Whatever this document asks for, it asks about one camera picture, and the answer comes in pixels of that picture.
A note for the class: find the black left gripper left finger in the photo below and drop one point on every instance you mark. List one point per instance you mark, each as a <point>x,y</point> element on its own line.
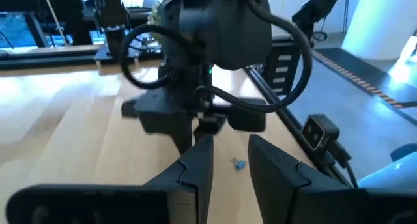
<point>192,178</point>

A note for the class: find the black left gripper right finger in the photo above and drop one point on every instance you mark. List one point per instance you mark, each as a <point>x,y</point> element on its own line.
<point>277,185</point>

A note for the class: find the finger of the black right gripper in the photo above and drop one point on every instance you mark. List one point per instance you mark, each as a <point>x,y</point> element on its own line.
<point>182,141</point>
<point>203,133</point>

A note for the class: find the white curtain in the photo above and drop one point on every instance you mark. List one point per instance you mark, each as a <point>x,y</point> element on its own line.
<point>378,22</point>

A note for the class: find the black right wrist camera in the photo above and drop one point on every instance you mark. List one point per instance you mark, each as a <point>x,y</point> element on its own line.
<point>246,118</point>

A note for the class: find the black boxy exterior camera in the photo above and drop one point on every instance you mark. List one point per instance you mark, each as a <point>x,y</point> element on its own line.
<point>317,131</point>

